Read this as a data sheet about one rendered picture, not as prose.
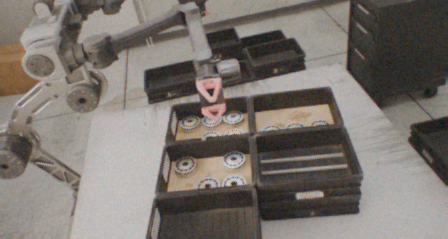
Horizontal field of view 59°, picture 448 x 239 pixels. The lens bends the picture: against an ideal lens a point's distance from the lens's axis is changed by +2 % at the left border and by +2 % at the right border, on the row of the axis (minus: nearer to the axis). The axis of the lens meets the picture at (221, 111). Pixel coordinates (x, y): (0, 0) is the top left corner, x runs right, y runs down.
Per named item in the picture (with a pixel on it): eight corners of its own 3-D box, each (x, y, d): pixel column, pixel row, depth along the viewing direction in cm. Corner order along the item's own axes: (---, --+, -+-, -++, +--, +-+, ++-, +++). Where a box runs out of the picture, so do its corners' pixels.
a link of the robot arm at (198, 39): (188, 29, 157) (182, 4, 151) (202, 26, 157) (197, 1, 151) (199, 85, 122) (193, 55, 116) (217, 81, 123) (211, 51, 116)
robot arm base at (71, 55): (71, 65, 149) (57, 36, 142) (92, 60, 149) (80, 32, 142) (67, 76, 142) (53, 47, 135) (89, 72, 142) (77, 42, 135)
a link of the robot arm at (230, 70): (201, 75, 126) (196, 52, 121) (236, 68, 126) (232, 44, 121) (205, 95, 116) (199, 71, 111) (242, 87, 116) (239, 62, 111)
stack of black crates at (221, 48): (203, 98, 338) (192, 52, 311) (199, 80, 362) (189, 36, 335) (247, 88, 340) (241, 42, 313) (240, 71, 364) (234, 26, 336)
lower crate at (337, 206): (261, 223, 162) (258, 204, 154) (257, 170, 185) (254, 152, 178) (361, 216, 157) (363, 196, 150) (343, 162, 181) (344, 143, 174)
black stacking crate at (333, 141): (259, 206, 155) (256, 186, 148) (255, 154, 179) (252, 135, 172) (362, 197, 151) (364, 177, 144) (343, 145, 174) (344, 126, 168)
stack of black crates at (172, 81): (159, 137, 304) (143, 90, 277) (158, 115, 328) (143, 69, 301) (209, 126, 306) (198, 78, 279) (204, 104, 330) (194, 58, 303)
